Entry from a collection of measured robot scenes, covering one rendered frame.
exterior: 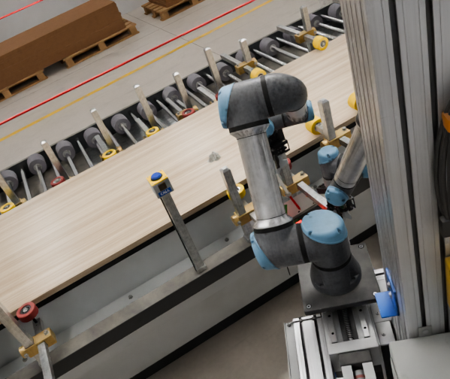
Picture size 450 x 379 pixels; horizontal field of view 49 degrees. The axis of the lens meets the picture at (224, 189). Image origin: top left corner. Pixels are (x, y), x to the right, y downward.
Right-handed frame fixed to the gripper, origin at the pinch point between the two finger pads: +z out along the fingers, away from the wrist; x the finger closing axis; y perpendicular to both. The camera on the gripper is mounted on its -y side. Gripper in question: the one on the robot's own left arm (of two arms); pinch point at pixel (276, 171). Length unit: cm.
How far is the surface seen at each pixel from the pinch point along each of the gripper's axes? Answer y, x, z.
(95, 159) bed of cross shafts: -61, 144, 30
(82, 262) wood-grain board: -87, 27, 10
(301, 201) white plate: 9.2, 5.2, 25.9
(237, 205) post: -18.8, 5.8, 9.6
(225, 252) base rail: -31.7, 8.2, 30.9
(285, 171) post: 6.6, 6.0, 6.9
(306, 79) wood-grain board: 63, 75, 13
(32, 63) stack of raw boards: -74, 582, 76
